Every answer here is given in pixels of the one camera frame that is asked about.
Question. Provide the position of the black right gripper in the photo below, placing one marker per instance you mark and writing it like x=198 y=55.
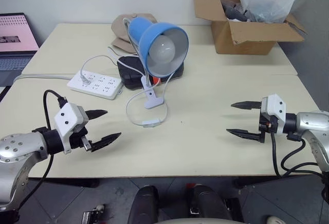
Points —
x=267 y=125

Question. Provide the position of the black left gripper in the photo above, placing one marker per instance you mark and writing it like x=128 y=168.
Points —
x=78 y=139

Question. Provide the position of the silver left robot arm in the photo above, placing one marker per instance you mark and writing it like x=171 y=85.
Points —
x=15 y=147

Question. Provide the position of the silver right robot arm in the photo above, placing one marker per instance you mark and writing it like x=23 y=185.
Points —
x=312 y=122

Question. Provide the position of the blue clip-on desk lamp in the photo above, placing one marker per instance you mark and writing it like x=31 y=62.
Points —
x=144 y=34

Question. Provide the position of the white power strip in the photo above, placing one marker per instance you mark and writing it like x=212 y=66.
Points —
x=102 y=88

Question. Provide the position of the white power plug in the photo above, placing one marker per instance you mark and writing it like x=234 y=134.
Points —
x=86 y=78

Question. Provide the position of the black rectangular box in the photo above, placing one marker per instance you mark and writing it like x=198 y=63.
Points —
x=128 y=76

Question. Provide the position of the brown cardboard box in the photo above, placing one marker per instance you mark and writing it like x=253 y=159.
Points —
x=241 y=46

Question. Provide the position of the small orange part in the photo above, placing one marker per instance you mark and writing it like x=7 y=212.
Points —
x=156 y=80

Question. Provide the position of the dark rounded shape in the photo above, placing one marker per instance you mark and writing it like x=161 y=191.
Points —
x=144 y=206
x=210 y=203

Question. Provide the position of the white round light bulb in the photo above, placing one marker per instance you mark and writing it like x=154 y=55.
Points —
x=162 y=48

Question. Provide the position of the beige cap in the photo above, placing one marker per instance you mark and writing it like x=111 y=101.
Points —
x=119 y=28

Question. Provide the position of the white shoe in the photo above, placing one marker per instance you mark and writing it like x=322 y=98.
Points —
x=275 y=220

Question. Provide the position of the dark grey bundle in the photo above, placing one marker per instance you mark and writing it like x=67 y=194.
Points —
x=231 y=10

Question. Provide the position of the open laptop with pink screen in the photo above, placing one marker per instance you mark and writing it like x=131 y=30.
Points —
x=13 y=34

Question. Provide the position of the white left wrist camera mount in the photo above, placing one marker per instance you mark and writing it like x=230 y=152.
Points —
x=68 y=116

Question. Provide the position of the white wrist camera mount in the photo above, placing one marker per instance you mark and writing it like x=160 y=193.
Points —
x=68 y=116
x=276 y=105

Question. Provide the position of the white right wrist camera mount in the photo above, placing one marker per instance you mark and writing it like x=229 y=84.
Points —
x=276 y=105

